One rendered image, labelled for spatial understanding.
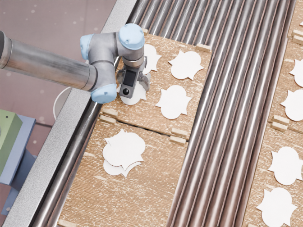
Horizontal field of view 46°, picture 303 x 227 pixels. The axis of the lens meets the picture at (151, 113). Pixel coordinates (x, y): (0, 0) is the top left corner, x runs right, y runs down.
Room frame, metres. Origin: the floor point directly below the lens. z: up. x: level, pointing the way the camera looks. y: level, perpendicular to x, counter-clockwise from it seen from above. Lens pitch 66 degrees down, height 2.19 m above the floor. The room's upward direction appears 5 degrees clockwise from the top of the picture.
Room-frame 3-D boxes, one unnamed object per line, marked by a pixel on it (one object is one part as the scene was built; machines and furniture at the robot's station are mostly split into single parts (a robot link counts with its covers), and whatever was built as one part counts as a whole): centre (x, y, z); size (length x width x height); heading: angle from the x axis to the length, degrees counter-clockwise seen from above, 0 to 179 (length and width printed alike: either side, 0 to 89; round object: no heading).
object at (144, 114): (0.70, -0.02, 0.93); 0.41 x 0.35 x 0.02; 168
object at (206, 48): (0.86, -0.19, 0.95); 0.06 x 0.02 x 0.03; 78
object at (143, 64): (0.67, 0.07, 1.10); 0.09 x 0.08 x 0.12; 168
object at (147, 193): (0.29, 0.07, 0.93); 0.41 x 0.35 x 0.02; 168
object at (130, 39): (0.65, 0.08, 1.26); 0.09 x 0.08 x 0.11; 102
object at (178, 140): (0.45, -0.10, 0.95); 0.06 x 0.02 x 0.03; 78
